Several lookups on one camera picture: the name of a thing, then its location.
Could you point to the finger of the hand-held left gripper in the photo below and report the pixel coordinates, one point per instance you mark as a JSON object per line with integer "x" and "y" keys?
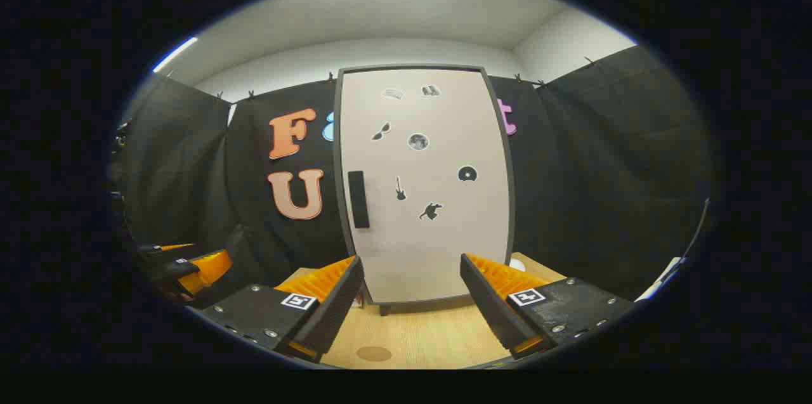
{"x": 158, "y": 250}
{"x": 203, "y": 271}

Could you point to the white flat panel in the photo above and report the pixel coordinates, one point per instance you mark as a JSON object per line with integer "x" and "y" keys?
{"x": 663, "y": 278}

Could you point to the black backdrop cloth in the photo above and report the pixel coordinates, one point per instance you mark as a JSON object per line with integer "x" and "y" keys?
{"x": 602, "y": 169}

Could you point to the light grey cabinet door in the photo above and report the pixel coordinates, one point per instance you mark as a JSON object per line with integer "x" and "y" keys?
{"x": 438, "y": 245}

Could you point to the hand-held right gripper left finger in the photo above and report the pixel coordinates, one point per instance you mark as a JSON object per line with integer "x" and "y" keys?
{"x": 336, "y": 315}

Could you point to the grey cabinet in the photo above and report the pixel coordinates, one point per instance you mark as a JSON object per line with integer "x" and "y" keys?
{"x": 339, "y": 156}

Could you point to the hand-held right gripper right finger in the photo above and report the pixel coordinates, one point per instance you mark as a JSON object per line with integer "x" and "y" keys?
{"x": 488, "y": 309}

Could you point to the white round object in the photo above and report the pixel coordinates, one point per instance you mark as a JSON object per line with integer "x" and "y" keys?
{"x": 517, "y": 264}

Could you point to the brown round coaster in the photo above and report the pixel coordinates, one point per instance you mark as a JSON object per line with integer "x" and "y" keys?
{"x": 373, "y": 354}

